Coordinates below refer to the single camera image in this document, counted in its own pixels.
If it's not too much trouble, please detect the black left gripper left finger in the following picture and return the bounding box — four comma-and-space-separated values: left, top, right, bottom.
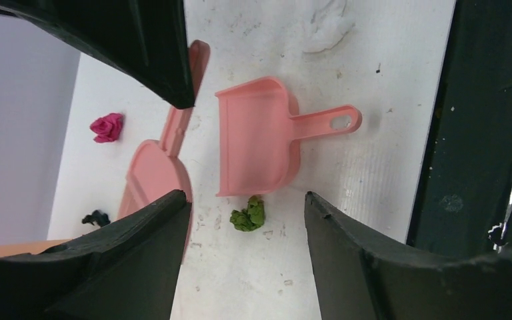
0, 190, 192, 319

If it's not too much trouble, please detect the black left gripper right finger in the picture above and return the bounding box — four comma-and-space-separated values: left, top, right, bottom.
304, 191, 512, 319

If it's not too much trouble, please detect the pink hand brush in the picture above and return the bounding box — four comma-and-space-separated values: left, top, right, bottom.
117, 39, 211, 261

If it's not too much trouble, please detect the pink plastic dustpan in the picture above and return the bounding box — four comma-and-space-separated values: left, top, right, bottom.
215, 76, 363, 197

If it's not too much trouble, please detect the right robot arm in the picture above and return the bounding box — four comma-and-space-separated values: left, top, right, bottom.
0, 0, 195, 109

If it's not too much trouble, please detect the black paper scrap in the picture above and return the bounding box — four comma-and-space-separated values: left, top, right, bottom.
81, 210, 111, 227

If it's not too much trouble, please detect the orange plastic bucket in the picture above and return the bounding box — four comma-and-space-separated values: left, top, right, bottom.
0, 239, 69, 258

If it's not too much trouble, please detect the green paper scrap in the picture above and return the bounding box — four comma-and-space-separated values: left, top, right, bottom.
229, 195, 265, 232

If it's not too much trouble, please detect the crumpled magenta paper ball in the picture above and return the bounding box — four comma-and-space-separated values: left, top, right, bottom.
89, 113, 124, 143

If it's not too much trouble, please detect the white paper scrap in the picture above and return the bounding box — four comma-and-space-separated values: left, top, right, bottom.
301, 0, 355, 53

